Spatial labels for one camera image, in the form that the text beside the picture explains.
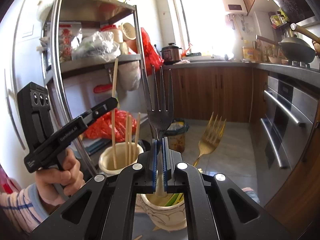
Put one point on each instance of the stainless steel oven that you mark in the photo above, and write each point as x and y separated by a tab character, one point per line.
283	131

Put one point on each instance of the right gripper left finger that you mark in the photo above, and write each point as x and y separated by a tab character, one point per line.
147	178

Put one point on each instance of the hanging red bag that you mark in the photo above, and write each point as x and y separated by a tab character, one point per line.
151	56

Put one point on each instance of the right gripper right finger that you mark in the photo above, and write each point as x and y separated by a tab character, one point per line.
173	179

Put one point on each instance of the wooden chopstick one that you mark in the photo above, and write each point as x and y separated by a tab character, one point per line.
127	140

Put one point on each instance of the wooden chopstick four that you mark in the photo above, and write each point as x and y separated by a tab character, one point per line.
113	121

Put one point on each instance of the gold fork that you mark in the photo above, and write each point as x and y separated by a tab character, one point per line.
211	137

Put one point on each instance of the yellow tulip plastic spoon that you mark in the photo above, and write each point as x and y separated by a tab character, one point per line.
174	199

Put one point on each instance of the rice cooker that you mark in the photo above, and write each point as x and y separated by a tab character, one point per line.
171	54

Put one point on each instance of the white hanging bag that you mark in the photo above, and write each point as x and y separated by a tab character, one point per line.
129	75

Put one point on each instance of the person's left hand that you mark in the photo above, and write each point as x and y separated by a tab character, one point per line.
71	178

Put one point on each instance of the wooden chopstick three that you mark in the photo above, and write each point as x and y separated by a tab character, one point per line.
135	148

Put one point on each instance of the silver fork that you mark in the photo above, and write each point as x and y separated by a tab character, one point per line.
160	110

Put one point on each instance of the metal shelf rack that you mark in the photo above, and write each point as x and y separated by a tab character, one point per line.
100	50

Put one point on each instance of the trash bin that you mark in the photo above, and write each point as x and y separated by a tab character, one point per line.
176	134

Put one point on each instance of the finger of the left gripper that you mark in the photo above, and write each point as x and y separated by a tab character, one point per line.
92	115

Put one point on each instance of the black wok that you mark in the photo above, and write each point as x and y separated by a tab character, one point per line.
294	49

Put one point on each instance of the wooden chopstick two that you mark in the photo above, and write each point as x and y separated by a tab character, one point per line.
129	139

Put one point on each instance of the red plastic bag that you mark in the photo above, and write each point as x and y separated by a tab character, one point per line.
102	128

